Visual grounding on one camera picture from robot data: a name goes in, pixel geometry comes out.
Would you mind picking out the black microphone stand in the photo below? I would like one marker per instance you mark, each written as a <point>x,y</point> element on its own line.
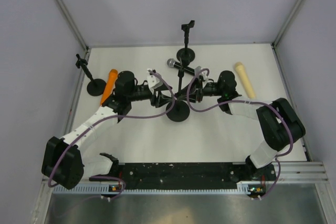
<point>95,86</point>
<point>186,55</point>
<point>180,111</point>

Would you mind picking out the aluminium frame post right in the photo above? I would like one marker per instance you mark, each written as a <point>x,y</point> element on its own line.
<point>287,23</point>

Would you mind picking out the aluminium frame post left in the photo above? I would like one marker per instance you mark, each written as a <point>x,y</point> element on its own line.
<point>71,24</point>

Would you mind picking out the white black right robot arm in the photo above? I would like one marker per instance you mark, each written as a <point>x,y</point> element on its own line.
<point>279,123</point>

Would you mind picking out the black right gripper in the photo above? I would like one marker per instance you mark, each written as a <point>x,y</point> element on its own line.
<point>197,93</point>

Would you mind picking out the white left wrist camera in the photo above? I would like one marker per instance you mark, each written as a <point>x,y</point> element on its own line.
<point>153,81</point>

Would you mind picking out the black microphone silver grille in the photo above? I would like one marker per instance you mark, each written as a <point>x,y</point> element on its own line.
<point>171,63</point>

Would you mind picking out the grey slotted cable duct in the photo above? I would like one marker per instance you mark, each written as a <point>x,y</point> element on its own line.
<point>113,188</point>

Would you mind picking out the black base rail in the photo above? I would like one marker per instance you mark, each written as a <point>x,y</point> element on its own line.
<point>178,176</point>

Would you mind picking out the aluminium frame post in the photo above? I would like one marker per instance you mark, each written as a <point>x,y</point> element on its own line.
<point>71,24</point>
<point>287,23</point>

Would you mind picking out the beige microphone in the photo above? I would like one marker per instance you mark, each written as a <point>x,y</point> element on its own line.
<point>246,83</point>

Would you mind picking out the orange microphone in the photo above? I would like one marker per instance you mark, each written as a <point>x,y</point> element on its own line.
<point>112,77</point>

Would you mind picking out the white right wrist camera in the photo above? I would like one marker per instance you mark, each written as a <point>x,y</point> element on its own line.
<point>202,74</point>

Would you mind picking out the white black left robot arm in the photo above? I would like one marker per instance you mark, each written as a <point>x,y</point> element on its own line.
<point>64,163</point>

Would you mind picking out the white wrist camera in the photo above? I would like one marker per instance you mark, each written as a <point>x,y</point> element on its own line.
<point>202,74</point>
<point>153,81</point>

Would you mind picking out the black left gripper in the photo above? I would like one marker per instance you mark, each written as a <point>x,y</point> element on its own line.
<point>160,100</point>

